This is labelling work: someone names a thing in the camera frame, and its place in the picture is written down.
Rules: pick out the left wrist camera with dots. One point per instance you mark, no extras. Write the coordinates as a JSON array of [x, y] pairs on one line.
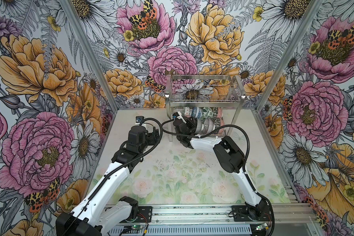
[[139, 119]]

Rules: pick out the black white floral bowl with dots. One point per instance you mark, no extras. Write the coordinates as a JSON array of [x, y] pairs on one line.
[[204, 127], [217, 112], [218, 122]]

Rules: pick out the two-tier steel dish rack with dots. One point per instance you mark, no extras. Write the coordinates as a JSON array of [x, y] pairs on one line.
[[221, 91]]

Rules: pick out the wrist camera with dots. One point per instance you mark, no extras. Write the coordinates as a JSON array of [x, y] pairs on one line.
[[139, 119], [178, 116]]

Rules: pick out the blue rose pattern bowl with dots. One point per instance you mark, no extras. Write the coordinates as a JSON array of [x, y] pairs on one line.
[[197, 112]]

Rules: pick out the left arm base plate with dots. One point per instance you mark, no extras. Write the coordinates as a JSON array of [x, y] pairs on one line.
[[141, 214]]

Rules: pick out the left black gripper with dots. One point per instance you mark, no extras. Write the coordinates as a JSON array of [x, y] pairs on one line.
[[152, 141]]

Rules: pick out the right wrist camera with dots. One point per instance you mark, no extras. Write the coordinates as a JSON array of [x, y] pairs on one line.
[[178, 116]]

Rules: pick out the green leaf pattern bowl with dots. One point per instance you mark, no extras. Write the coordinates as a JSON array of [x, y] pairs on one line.
[[207, 113]]

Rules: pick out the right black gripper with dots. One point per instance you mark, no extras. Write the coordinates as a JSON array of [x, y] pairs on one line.
[[191, 120]]

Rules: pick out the green circuit board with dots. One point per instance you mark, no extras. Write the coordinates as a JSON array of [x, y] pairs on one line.
[[133, 228]]

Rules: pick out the pale green geometric bowl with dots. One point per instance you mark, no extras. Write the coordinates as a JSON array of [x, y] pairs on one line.
[[187, 112]]

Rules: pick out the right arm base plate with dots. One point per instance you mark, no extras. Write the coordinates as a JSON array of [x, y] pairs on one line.
[[239, 213]]

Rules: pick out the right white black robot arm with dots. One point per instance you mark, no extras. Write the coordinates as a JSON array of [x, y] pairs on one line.
[[230, 157]]

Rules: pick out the white slotted cable duct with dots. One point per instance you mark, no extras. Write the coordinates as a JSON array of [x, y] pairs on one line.
[[185, 230]]

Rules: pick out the aluminium mounting rail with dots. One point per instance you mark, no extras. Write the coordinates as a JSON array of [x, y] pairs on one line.
[[293, 212]]

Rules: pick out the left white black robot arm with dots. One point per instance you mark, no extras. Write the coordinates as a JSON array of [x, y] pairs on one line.
[[89, 218]]

